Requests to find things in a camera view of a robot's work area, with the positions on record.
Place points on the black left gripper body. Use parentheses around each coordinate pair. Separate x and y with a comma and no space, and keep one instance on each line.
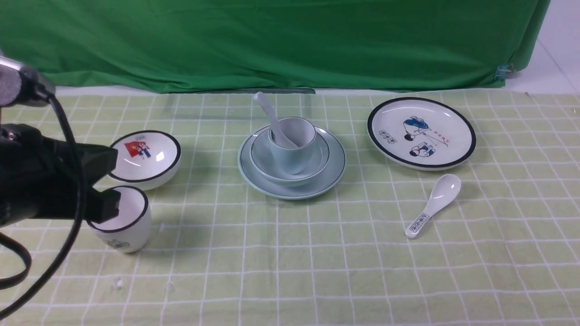
(37,179)

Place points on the white cup with bicycle picture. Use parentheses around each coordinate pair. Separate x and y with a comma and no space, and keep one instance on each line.
(129,229)

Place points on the light blue bowl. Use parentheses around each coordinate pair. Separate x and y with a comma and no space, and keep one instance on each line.
(263,160)

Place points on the plain white spoon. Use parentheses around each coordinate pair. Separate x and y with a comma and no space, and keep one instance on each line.
(272,117)

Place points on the light blue cup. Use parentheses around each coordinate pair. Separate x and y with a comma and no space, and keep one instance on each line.
(301,132)

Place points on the white spoon with label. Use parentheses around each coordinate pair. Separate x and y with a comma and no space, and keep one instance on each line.
(444,192)

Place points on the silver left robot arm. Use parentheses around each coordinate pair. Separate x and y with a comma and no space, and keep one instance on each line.
(23,85)

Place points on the white bowl with flag picture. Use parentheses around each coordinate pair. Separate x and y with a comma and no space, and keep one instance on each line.
(146,159)

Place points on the green backdrop cloth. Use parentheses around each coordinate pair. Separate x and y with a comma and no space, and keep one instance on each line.
(179,46)

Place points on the light blue plate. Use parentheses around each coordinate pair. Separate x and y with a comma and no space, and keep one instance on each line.
(327,179)

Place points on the white plate with black rim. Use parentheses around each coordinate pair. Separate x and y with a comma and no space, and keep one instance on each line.
(421,133)

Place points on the green checkered tablecloth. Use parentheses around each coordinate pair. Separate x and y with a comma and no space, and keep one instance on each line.
(504,253)

